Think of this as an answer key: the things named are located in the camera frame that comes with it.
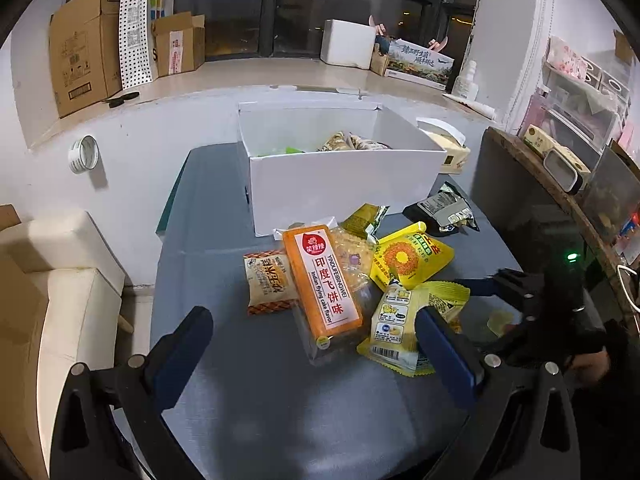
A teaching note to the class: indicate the small brown box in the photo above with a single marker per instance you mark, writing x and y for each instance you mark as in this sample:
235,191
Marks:
378,62

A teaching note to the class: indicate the white cardboard box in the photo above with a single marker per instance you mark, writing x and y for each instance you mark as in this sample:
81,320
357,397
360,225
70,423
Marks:
340,185

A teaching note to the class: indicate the white foam box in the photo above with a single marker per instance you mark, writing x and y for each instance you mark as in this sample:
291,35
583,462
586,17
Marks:
347,42

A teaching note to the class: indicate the polka dot paper bag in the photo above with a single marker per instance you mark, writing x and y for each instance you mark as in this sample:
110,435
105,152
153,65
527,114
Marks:
136,30

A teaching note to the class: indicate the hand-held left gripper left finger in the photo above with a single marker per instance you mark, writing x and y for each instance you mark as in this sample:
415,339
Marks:
175,355

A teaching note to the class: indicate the brown and white snack packet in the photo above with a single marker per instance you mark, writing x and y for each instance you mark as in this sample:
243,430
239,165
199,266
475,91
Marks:
267,282

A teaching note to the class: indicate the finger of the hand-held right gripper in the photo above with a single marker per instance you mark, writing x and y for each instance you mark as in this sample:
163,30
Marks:
480,285
530,340

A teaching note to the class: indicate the black scissors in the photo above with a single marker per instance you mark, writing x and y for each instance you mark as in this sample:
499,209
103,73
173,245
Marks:
120,100

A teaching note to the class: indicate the landscape print tissue box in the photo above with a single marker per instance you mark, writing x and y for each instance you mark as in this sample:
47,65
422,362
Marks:
420,65

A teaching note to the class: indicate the white plastic bottle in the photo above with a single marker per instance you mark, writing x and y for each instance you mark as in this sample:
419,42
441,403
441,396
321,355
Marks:
466,85

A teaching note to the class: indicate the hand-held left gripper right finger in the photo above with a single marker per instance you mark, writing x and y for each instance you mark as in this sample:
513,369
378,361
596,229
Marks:
445,360

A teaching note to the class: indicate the white rounded case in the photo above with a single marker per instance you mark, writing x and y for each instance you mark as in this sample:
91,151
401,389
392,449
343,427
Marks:
562,172

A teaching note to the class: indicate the cream sofa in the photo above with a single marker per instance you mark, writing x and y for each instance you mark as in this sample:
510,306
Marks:
75,300

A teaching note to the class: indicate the pale yellow barcode snack packet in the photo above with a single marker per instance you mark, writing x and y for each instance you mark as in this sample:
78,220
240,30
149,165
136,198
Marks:
392,320

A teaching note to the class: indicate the wooden shelf board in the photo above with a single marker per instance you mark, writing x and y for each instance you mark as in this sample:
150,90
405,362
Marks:
530,165

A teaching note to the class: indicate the cream tissue box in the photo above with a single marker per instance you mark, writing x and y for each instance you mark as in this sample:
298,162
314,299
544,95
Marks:
450,147

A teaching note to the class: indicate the white tube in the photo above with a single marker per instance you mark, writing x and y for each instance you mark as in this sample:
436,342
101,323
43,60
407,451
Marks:
472,106

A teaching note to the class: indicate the white bag with coloured squares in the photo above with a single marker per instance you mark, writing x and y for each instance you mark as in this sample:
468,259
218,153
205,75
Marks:
162,0

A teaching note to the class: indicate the bright green snack packet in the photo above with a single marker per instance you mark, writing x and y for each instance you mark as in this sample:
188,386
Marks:
294,150

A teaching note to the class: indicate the clear cookie packet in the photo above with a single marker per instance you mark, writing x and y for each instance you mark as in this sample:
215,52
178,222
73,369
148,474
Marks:
350,255

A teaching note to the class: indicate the blue-grey tablecloth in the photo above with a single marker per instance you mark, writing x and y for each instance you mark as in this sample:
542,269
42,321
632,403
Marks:
260,400

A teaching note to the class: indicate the clear plastic drawer unit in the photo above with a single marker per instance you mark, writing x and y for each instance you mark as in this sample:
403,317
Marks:
580,110

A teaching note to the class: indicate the green and cream tissue pack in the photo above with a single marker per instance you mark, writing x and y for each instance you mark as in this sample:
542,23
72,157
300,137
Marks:
535,141

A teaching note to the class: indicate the small cardboard box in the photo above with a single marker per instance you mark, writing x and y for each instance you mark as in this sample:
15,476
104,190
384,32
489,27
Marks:
177,47

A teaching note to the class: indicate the green and gold snack packet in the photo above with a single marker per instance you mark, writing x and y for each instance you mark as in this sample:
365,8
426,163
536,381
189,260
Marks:
362,217

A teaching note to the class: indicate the yellow sunflower print snack packet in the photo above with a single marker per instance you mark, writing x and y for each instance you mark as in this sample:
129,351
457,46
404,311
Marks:
410,260

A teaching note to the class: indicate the pink floral cloth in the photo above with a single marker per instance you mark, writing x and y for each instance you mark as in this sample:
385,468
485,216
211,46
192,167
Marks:
567,57

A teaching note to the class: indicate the person's right hand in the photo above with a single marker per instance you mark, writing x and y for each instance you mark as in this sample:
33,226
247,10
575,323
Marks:
592,367

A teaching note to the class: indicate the large cardboard box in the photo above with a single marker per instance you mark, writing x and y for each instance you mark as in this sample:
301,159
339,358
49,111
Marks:
82,55

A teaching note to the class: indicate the long orange snack packet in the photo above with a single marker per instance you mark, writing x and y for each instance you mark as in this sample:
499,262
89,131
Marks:
320,280

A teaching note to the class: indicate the clear plastic container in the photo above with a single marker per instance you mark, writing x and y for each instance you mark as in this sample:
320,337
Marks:
610,195

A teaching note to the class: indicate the dark framed window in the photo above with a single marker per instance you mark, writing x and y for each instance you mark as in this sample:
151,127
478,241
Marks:
240,10

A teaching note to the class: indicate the black and silver snack packet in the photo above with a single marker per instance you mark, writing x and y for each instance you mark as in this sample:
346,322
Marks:
445,207

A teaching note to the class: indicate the white tape roll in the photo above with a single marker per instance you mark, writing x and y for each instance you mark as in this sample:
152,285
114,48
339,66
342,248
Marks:
77,157

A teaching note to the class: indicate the green cutting mat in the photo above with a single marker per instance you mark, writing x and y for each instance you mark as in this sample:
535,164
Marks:
170,200

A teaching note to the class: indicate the yellow serrated edge snack packet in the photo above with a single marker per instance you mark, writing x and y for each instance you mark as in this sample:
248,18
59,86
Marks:
445,300

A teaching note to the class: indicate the beige patterned snack packet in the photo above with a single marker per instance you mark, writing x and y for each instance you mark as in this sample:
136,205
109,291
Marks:
345,141

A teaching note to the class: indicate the flat brown cardboard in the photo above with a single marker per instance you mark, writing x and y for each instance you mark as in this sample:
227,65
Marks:
15,340

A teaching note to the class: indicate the tiny open cardboard box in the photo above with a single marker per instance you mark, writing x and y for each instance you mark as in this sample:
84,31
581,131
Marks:
624,47

